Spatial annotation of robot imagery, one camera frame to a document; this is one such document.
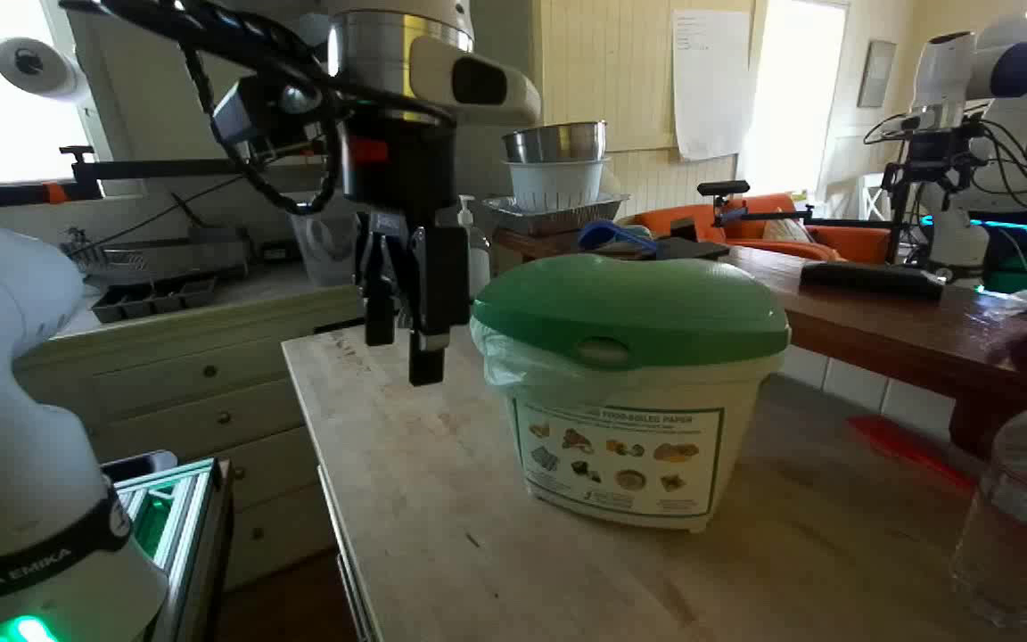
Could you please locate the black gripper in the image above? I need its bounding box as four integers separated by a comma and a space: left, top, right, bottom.
335, 110, 473, 388

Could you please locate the white labelled trash can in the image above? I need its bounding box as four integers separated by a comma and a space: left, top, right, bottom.
492, 350, 779, 535

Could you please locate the clear pump sanitizer bottle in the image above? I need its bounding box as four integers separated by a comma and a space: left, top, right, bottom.
464, 208, 496, 296

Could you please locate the aluminium foil tray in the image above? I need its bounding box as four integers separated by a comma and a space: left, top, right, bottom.
473, 192, 630, 241

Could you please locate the white slotted colander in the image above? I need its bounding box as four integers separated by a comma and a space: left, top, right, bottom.
505, 158, 610, 213

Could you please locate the stainless steel bowl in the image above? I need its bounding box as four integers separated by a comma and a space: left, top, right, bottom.
502, 118, 612, 171

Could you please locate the white drawer cabinet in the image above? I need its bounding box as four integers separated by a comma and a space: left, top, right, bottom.
18, 282, 367, 593

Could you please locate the gray cluttered tray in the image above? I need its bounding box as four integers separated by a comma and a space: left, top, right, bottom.
61, 225, 257, 324

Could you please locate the black boom with orange clamps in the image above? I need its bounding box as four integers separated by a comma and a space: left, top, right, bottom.
0, 138, 346, 212

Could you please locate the silver box with green light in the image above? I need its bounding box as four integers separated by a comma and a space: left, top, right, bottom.
95, 451, 231, 642

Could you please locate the black clamp tool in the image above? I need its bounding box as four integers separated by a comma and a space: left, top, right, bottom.
694, 178, 813, 228

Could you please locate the orange chair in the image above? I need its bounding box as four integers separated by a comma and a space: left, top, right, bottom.
629, 192, 899, 263

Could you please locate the black flat case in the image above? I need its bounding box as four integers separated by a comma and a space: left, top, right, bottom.
799, 261, 953, 302

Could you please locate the dark wooden table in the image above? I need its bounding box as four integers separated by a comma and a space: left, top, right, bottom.
488, 225, 1027, 459

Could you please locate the red long object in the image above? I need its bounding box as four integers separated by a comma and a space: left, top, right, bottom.
848, 415, 981, 496

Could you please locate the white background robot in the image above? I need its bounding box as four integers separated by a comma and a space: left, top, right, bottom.
863, 23, 1027, 278

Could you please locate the full water bottle red label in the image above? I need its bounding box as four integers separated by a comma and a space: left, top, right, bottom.
953, 382, 1027, 634

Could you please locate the blue strap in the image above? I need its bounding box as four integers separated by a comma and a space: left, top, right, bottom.
577, 218, 663, 261

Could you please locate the white wall paper sheet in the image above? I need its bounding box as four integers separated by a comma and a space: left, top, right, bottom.
669, 6, 756, 165

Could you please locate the round white wall fixture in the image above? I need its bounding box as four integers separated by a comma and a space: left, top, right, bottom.
0, 31, 82, 100

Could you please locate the framed wall picture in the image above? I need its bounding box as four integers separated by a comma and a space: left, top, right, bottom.
856, 35, 899, 114

